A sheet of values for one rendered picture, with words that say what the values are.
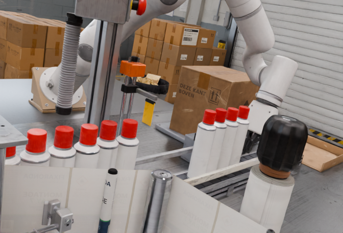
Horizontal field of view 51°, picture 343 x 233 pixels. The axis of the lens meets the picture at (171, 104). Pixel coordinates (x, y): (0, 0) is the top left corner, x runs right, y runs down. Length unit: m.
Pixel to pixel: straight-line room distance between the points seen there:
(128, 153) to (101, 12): 0.30
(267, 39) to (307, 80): 4.11
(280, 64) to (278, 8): 4.30
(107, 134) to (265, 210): 0.34
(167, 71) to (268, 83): 3.47
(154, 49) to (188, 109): 3.39
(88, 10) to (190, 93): 0.80
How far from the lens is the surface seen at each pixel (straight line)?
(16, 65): 4.20
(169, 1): 1.04
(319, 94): 5.16
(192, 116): 1.42
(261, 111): 1.19
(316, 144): 1.85
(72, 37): 0.75
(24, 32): 4.09
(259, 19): 1.10
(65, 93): 0.77
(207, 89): 1.37
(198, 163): 1.01
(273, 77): 1.20
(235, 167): 1.11
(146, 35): 4.89
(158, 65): 4.74
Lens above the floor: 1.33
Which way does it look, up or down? 15 degrees down
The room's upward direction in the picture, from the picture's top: 11 degrees clockwise
